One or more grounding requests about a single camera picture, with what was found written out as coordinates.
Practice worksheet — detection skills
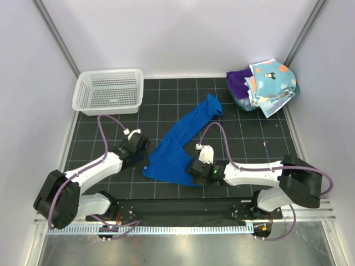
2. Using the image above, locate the blue towel container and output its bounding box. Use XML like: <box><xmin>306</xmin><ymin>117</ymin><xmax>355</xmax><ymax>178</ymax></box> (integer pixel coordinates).
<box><xmin>229</xmin><ymin>84</ymin><xmax>301</xmax><ymax>112</ymax></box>

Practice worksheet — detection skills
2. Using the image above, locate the white slotted cable duct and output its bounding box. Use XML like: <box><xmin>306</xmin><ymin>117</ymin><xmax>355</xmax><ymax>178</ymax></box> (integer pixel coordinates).
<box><xmin>46</xmin><ymin>223</ymin><xmax>254</xmax><ymax>236</ymax></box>

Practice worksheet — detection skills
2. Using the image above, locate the purple cable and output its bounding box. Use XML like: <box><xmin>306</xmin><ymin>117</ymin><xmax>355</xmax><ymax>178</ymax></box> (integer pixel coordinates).
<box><xmin>198</xmin><ymin>121</ymin><xmax>333</xmax><ymax>242</ymax></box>
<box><xmin>48</xmin><ymin>114</ymin><xmax>141</xmax><ymax>241</ymax></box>

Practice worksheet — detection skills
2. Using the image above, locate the white perforated plastic basket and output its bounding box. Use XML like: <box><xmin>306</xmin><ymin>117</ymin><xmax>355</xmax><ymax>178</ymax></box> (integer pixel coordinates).
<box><xmin>72</xmin><ymin>69</ymin><xmax>144</xmax><ymax>116</ymax></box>

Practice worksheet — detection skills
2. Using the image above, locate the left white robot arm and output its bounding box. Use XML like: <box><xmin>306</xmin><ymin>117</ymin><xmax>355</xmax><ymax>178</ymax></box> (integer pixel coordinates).
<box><xmin>33</xmin><ymin>130</ymin><xmax>150</xmax><ymax>229</ymax></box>

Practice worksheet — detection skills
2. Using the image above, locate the blue microfiber towel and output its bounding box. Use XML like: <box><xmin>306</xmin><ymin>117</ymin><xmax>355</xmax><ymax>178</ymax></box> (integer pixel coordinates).
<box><xmin>141</xmin><ymin>94</ymin><xmax>224</xmax><ymax>187</ymax></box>

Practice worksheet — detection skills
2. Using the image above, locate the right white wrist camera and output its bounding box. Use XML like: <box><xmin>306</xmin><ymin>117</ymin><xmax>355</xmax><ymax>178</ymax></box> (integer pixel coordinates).
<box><xmin>195</xmin><ymin>144</ymin><xmax>214</xmax><ymax>164</ymax></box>

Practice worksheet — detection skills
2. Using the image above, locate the purple towel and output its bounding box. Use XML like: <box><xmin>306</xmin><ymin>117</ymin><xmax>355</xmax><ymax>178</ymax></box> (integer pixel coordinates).
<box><xmin>226</xmin><ymin>68</ymin><xmax>253</xmax><ymax>99</ymax></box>

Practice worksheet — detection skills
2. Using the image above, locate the aluminium frame rail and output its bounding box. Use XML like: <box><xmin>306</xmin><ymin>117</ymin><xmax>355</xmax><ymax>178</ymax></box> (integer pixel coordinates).
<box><xmin>34</xmin><ymin>198</ymin><xmax>338</xmax><ymax>225</ymax></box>

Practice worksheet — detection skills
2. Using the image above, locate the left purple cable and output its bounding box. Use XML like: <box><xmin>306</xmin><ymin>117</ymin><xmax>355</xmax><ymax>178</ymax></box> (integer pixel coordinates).
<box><xmin>48</xmin><ymin>114</ymin><xmax>141</xmax><ymax>241</ymax></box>

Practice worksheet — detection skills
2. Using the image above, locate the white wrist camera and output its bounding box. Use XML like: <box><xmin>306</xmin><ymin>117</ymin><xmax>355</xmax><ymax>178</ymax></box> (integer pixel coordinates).
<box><xmin>123</xmin><ymin>128</ymin><xmax>141</xmax><ymax>138</ymax></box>
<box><xmin>195</xmin><ymin>144</ymin><xmax>214</xmax><ymax>164</ymax></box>

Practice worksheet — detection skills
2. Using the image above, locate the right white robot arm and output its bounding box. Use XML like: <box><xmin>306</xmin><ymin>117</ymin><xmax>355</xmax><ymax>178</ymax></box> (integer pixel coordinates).
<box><xmin>185</xmin><ymin>155</ymin><xmax>322</xmax><ymax>219</ymax></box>

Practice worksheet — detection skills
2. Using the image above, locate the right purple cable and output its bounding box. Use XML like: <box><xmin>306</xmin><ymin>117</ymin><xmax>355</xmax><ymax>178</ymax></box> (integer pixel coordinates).
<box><xmin>198</xmin><ymin>121</ymin><xmax>333</xmax><ymax>242</ymax></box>

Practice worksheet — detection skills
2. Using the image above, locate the light blue cartoon towel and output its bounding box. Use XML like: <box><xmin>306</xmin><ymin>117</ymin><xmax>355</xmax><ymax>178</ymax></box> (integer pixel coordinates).
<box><xmin>245</xmin><ymin>59</ymin><xmax>300</xmax><ymax>118</ymax></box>

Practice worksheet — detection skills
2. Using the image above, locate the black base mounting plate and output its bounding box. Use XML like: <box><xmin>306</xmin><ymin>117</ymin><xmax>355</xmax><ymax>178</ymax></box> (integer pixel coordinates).
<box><xmin>97</xmin><ymin>197</ymin><xmax>282</xmax><ymax>226</ymax></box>

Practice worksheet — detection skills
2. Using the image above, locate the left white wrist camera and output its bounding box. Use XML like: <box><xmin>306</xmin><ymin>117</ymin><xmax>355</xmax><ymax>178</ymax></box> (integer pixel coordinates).
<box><xmin>123</xmin><ymin>128</ymin><xmax>141</xmax><ymax>138</ymax></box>

